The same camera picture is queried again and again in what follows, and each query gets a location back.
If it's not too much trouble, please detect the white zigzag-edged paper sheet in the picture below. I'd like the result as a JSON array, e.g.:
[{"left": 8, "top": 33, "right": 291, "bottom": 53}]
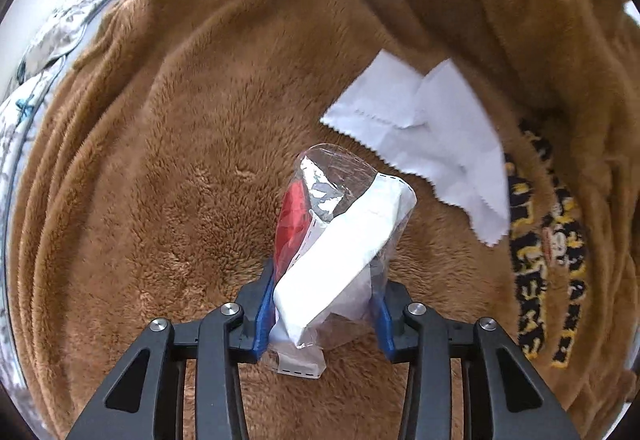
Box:
[{"left": 320, "top": 49, "right": 512, "bottom": 248}]

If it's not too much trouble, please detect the brown fluffy blanket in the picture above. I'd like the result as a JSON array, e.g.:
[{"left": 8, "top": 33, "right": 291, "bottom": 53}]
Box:
[{"left": 10, "top": 0, "right": 640, "bottom": 440}]

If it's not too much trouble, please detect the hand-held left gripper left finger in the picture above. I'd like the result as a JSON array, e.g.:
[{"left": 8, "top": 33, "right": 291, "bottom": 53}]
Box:
[{"left": 65, "top": 260, "right": 277, "bottom": 440}]

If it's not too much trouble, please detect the clear plastic wrapper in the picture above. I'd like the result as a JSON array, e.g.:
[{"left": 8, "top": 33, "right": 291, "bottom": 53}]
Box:
[{"left": 267, "top": 143, "right": 418, "bottom": 379}]

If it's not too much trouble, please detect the floral printed quilt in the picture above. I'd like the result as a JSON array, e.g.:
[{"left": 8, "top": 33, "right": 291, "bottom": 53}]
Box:
[{"left": 0, "top": 0, "right": 153, "bottom": 401}]

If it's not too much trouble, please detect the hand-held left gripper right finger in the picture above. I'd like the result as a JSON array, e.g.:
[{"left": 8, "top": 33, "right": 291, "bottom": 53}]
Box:
[{"left": 370, "top": 265, "right": 582, "bottom": 440}]

